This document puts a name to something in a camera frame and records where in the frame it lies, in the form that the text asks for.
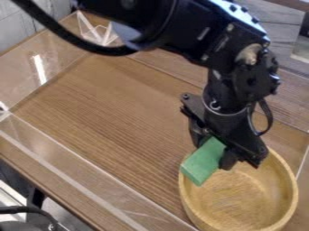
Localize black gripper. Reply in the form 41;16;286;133
179;93;269;171

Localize green rectangular block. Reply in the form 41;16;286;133
179;137;226;187

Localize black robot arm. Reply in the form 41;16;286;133
74;0;281;170

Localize brown wooden bowl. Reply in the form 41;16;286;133
179;151;300;231

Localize clear acrylic tray walls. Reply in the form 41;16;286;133
0;10;309;231

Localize black cable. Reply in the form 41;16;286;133
9;0;138;57

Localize black table leg bracket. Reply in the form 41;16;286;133
23;186;74;231

